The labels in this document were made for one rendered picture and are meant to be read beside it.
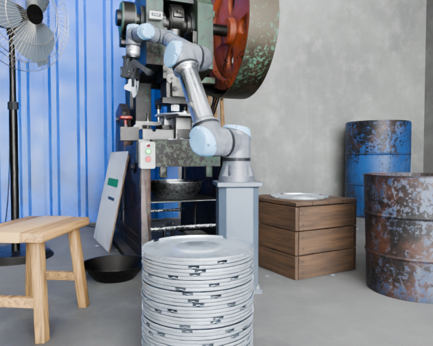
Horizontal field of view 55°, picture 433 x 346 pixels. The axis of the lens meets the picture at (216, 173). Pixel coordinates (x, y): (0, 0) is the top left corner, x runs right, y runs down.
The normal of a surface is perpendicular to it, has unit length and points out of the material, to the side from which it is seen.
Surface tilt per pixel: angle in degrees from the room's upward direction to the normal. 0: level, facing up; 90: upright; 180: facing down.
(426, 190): 92
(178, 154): 90
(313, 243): 90
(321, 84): 90
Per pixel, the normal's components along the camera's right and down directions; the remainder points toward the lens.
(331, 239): 0.49, 0.04
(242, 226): 0.11, 0.04
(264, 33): 0.36, 0.32
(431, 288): -0.15, 0.07
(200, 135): -0.74, 0.15
